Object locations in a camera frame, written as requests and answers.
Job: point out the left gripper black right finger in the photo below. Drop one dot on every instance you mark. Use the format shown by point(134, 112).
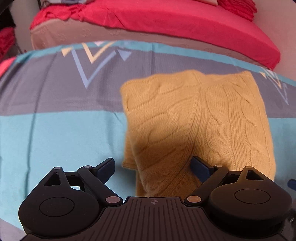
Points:
point(210, 176)

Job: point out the red bed sheet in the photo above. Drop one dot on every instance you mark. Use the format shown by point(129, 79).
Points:
point(186, 19)

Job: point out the yellow cable knit cardigan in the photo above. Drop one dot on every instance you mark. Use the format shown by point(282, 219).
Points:
point(173, 117)

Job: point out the grey embossed mattress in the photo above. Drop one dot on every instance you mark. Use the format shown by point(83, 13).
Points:
point(56, 32)

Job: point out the folded red blanket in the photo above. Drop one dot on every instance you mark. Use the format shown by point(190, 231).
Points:
point(243, 8)

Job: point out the crumpled blue grey cloth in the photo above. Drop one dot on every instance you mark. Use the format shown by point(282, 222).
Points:
point(68, 2)

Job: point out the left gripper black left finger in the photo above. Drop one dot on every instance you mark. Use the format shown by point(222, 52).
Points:
point(94, 180)

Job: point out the pile of red clothes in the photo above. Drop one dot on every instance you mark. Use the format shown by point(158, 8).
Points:
point(7, 40)

